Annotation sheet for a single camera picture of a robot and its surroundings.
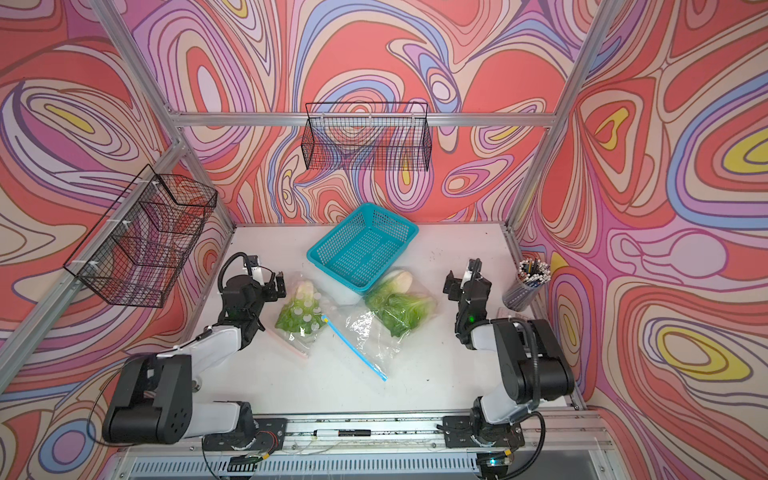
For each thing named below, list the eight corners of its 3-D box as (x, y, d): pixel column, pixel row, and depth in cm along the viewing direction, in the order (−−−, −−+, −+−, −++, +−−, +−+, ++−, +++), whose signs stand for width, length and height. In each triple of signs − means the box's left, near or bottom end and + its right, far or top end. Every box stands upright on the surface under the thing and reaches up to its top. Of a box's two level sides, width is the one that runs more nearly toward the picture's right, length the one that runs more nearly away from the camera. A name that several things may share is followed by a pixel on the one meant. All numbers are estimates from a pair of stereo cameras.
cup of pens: (505, 313, 97) (526, 281, 83) (499, 291, 103) (517, 258, 89) (530, 313, 97) (555, 281, 83) (523, 291, 103) (545, 258, 89)
